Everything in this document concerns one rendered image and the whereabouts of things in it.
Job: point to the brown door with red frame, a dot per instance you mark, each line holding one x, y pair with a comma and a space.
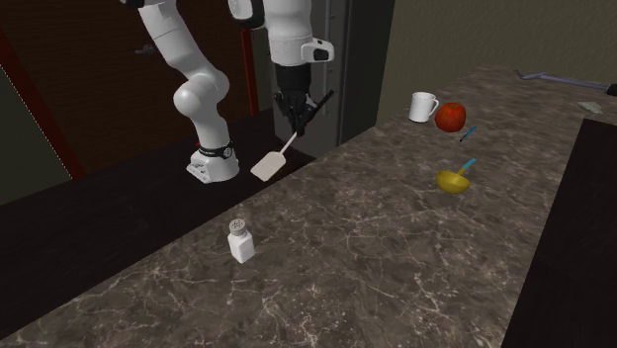
101, 96

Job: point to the blue pen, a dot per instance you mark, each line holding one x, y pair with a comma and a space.
468, 134

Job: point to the red apple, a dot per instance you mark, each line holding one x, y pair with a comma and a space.
450, 117

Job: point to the grey tall cabinet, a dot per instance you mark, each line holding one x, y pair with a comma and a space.
356, 72

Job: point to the white mug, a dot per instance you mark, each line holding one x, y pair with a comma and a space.
420, 108

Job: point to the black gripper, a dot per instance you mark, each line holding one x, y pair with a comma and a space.
292, 82

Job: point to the white salt shaker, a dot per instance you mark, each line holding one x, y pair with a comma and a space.
241, 246

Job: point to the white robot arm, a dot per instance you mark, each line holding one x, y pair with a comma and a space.
200, 94

